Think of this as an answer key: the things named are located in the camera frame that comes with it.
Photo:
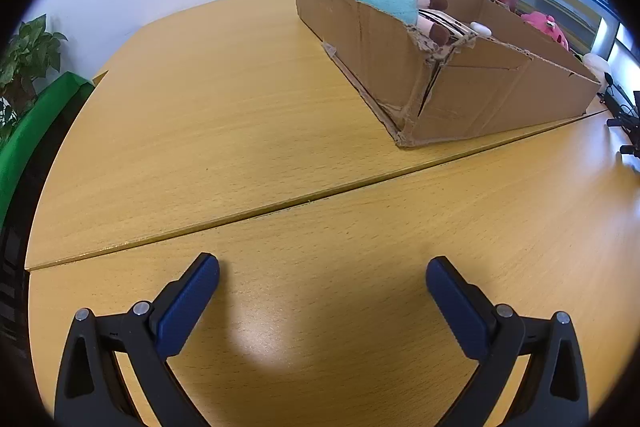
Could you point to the white black striped packet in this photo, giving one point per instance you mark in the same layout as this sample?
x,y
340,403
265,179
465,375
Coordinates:
x,y
445,21

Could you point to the brown cardboard box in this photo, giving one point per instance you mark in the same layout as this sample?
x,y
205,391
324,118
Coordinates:
x,y
475,97

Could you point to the black tripod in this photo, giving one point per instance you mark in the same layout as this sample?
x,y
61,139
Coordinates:
x,y
622,104

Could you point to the small white round object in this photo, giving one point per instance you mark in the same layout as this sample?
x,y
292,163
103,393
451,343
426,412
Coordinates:
x,y
481,29

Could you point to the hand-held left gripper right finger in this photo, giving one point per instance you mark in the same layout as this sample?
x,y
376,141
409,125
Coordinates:
x,y
457,307

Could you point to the pink plush toy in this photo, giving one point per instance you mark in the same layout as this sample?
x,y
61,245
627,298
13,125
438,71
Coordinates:
x,y
542,24

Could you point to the green potted plant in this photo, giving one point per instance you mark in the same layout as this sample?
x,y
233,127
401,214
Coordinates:
x,y
27,57

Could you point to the white plush toy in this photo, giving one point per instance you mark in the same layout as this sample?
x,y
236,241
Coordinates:
x,y
596,64

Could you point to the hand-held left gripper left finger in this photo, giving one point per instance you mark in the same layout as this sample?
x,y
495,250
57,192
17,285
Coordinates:
x,y
187,307

